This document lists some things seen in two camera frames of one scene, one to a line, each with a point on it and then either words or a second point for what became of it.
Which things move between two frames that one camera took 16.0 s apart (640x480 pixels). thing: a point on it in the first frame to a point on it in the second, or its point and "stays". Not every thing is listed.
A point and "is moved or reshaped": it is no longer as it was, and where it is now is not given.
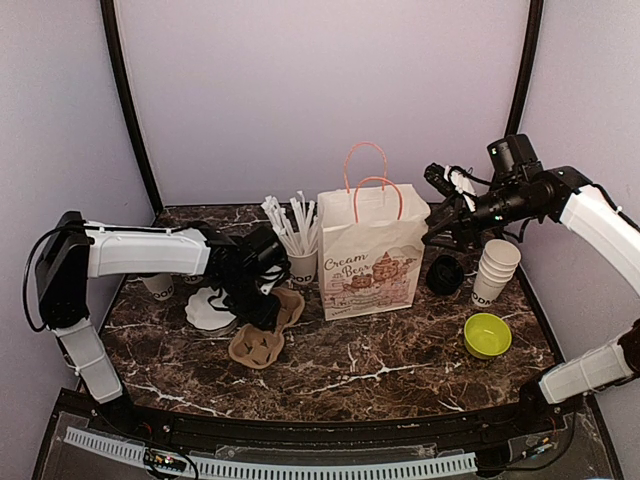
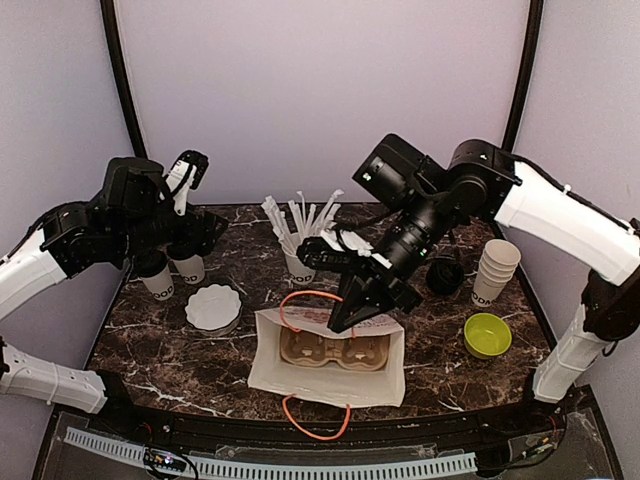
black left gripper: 263,315 to 203,233
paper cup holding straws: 304,269 stays
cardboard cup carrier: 261,348 to 367,353
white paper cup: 161,286 stays
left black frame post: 109,16 stays
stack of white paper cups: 499,261 stays
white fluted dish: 202,315 stays
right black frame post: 529,64 stays
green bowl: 486,335 stays
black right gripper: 461,222 to 381,290
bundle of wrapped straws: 300,229 stays
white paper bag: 371,239 is moved or reshaped
